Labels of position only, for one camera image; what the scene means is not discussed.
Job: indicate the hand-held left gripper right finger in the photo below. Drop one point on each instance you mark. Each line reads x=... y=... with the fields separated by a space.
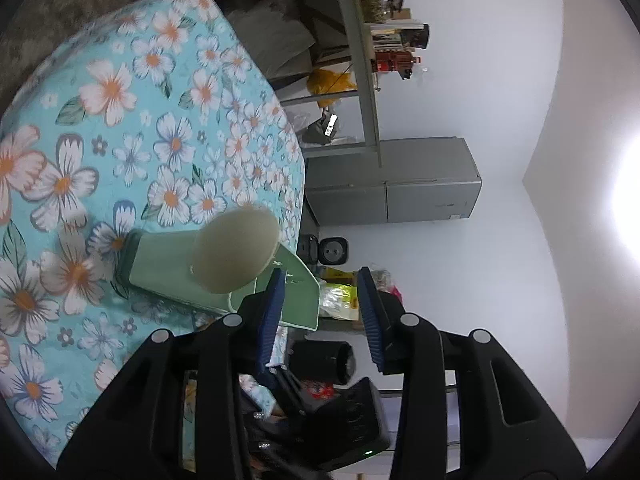
x=367 y=310

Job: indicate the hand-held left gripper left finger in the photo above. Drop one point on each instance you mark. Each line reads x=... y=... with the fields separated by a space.
x=270 y=310

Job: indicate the cream round rice paddle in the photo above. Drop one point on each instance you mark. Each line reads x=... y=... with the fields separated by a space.
x=235 y=250

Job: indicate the green perforated utensil basket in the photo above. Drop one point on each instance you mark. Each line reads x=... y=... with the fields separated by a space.
x=165 y=265

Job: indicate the yellow-green packet bag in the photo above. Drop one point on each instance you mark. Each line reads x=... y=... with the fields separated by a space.
x=340 y=300

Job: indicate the pink plastic bag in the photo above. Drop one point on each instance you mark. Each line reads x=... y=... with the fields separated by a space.
x=396 y=294

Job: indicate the black cylindrical bin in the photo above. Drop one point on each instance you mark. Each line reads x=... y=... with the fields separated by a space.
x=320 y=362

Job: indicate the black round appliance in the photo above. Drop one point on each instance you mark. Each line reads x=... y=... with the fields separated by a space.
x=306 y=249

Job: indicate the black box with green light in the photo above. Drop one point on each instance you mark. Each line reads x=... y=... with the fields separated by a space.
x=350 y=425

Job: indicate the yellow plastic bag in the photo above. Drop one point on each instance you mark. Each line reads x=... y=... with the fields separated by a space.
x=327 y=82

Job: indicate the blue floral tablecloth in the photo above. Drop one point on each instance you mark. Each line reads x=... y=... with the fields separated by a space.
x=150 y=110

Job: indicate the red bottle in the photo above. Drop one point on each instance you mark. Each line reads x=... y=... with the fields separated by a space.
x=395 y=61

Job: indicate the dark carton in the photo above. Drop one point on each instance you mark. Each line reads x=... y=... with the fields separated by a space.
x=415 y=36

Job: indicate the grey sack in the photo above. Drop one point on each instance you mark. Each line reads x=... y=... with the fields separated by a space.
x=270 y=25

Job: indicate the brown glass jar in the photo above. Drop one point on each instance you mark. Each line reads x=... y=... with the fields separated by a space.
x=377 y=9

